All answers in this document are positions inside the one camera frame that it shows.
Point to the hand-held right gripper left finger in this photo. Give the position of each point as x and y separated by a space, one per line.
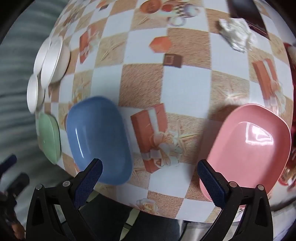
91 176

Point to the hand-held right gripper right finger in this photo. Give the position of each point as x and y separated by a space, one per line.
209 178

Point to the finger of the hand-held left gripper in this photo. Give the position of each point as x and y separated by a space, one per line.
19 182
10 160

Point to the blue plate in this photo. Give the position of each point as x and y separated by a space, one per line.
97 134

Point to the pink plate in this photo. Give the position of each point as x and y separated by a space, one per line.
242 150

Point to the green plate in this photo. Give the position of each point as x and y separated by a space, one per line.
47 136

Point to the white bowl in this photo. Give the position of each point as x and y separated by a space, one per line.
32 95
39 58
54 64

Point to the checkered printed tablecloth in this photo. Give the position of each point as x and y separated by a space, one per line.
185 92

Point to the grey-green curtain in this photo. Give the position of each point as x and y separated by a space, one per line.
13 69

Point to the crumpled white tissue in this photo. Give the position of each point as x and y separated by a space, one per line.
235 32

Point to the black phone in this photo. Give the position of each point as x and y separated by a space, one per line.
249 14

